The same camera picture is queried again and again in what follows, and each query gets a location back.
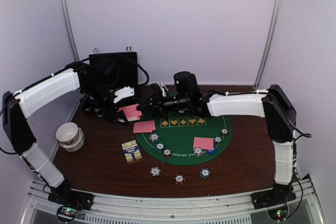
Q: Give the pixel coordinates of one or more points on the blue white 10 chip stack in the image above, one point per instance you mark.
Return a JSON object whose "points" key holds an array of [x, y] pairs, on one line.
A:
{"points": [[155, 171]]}

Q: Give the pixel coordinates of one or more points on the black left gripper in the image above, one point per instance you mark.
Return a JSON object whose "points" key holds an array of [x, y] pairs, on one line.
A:
{"points": [[111, 117]]}

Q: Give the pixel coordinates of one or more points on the right aluminium frame post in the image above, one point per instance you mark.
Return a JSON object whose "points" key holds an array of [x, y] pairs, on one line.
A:
{"points": [[276, 10]]}

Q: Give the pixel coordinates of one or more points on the pink cards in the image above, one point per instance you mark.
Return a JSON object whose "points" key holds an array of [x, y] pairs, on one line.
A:
{"points": [[204, 143], [144, 127]]}

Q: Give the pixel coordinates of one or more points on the aluminium front rail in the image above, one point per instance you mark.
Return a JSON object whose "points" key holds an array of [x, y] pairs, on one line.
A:
{"points": [[236, 208]]}

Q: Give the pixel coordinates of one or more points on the round green poker mat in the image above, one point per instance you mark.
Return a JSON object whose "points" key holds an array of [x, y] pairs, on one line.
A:
{"points": [[177, 132]]}

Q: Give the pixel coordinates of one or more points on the pink playing card deck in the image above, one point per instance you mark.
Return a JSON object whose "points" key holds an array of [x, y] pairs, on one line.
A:
{"points": [[131, 112]]}

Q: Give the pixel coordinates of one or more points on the white left wrist cover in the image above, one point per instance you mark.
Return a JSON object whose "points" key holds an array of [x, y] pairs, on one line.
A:
{"points": [[123, 93]]}

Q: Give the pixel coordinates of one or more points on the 10 chips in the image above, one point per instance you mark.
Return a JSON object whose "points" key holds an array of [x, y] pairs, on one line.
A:
{"points": [[197, 152], [154, 137]]}

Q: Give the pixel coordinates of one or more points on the blue green 50 chip stack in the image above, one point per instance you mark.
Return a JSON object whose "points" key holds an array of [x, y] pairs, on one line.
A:
{"points": [[205, 173]]}

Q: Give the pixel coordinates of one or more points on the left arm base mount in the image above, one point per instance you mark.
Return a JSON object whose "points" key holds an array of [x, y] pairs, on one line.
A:
{"points": [[71, 199]]}

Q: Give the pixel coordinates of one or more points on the white ceramic bowl stack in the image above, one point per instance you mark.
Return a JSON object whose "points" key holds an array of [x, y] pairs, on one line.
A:
{"points": [[70, 137]]}

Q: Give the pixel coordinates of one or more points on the left aluminium frame post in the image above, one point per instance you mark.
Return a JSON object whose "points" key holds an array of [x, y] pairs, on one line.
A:
{"points": [[69, 30]]}

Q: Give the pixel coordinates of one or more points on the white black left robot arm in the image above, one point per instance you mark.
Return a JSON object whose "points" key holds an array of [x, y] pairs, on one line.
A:
{"points": [[19, 106]]}

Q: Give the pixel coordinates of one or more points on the red black 100 chip stack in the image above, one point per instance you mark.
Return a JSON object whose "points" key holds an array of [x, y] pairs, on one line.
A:
{"points": [[179, 179]]}

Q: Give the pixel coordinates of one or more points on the card deck holder box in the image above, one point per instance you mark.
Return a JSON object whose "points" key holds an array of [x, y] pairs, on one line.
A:
{"points": [[131, 151]]}

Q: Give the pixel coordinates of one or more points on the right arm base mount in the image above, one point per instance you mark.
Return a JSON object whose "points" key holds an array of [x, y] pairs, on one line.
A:
{"points": [[273, 199]]}

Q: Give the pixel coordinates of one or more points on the black poker chip case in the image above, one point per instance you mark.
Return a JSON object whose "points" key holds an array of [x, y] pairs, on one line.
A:
{"points": [[128, 72]]}

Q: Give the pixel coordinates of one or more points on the aluminium frame post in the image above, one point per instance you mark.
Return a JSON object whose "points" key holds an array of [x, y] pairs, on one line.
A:
{"points": [[276, 10], [69, 30]]}

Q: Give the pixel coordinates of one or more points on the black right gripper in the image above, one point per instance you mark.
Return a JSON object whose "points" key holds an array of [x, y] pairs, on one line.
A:
{"points": [[157, 105]]}

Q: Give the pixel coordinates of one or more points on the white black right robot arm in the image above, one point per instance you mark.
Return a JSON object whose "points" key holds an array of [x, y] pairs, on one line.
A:
{"points": [[272, 104]]}

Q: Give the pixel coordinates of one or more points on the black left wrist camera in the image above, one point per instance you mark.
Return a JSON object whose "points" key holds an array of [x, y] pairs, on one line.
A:
{"points": [[107, 71]]}

